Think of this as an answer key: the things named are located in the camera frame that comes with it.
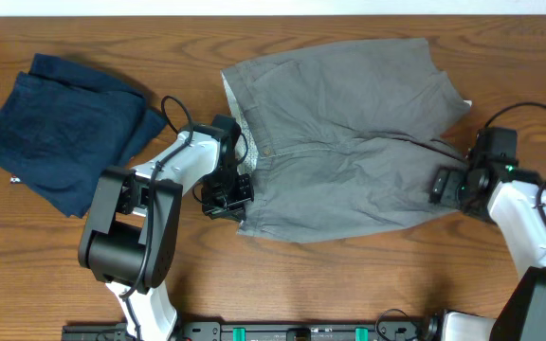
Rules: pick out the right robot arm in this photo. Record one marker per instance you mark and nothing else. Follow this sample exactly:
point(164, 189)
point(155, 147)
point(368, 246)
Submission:
point(494, 189)

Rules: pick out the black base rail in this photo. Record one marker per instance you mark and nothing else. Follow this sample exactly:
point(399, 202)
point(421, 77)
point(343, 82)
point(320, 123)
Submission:
point(393, 330)

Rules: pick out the grey shorts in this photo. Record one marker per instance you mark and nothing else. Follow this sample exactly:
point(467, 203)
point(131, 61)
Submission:
point(345, 139)

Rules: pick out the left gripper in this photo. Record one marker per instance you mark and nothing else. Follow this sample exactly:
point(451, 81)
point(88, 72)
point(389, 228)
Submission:
point(236, 211)

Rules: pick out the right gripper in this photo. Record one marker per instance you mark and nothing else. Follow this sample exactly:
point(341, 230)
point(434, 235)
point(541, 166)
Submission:
point(445, 188)

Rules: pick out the folded navy blue garment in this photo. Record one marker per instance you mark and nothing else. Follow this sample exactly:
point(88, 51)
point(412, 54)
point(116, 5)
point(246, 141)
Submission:
point(64, 123)

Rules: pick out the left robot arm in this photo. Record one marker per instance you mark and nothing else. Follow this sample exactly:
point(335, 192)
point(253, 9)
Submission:
point(130, 234)

